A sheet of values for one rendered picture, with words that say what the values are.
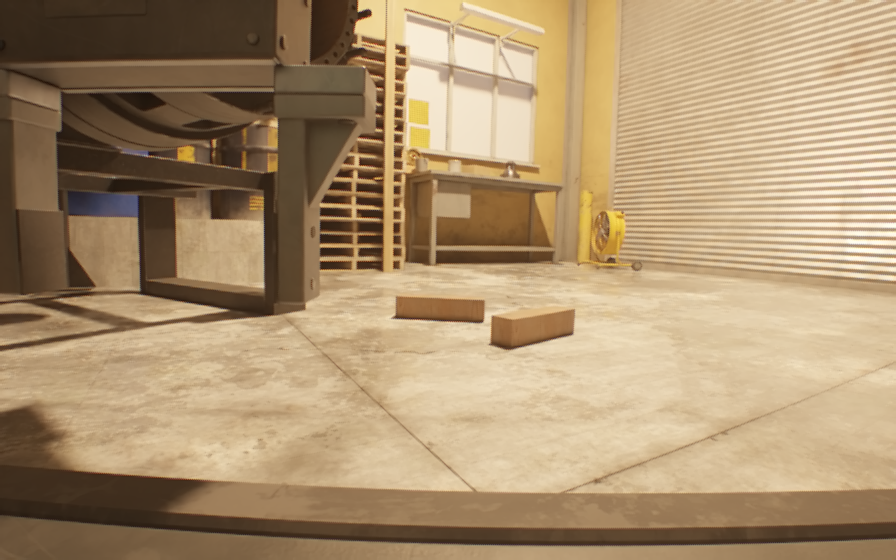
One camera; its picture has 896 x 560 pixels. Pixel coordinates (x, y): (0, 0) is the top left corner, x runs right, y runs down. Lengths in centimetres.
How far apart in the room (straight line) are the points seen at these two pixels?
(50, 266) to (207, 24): 14
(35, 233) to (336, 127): 15
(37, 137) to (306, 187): 14
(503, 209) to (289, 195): 660
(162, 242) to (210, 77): 285
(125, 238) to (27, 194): 321
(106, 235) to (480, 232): 458
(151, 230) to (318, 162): 285
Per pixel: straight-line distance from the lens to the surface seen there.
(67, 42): 26
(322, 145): 22
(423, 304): 206
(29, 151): 29
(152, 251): 306
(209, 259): 348
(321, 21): 110
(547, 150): 739
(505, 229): 681
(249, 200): 404
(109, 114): 112
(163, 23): 24
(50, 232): 29
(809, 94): 593
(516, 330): 162
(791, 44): 616
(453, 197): 559
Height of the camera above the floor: 39
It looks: 6 degrees down
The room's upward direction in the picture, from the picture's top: 2 degrees clockwise
